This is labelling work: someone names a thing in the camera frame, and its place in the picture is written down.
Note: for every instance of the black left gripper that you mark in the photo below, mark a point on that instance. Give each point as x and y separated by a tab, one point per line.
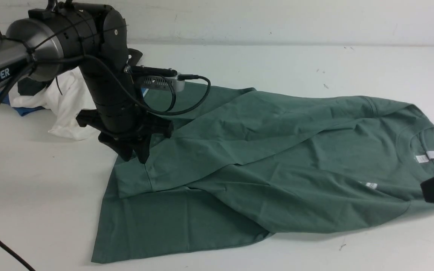
112	89

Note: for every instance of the green long-sleeve top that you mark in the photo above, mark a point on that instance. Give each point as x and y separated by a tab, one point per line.
248	164

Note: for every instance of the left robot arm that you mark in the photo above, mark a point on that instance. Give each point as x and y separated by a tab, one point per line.
50	42

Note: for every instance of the white crumpled shirt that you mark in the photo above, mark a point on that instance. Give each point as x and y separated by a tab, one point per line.
66	96

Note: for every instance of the black garment under pile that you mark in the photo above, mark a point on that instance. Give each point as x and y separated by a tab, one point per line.
134	57

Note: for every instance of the blue crumpled shirt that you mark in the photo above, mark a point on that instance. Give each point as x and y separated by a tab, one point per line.
23	111

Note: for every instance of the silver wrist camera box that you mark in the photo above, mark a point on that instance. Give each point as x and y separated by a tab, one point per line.
155	78

